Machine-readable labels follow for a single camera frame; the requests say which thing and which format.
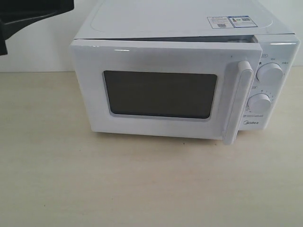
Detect white microwave door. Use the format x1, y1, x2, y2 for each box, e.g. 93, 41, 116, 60
70, 39, 262, 144

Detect white blue label sticker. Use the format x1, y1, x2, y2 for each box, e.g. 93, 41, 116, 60
207, 16, 258, 29

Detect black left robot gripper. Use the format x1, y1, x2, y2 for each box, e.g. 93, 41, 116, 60
0, 0, 74, 56

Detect white lower timer knob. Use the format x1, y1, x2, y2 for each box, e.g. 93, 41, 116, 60
248, 93, 271, 113

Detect white Midea microwave body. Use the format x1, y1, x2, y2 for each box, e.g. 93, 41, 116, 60
73, 0, 300, 131

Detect white upper power knob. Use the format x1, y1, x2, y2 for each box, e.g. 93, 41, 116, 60
256, 62, 284, 85

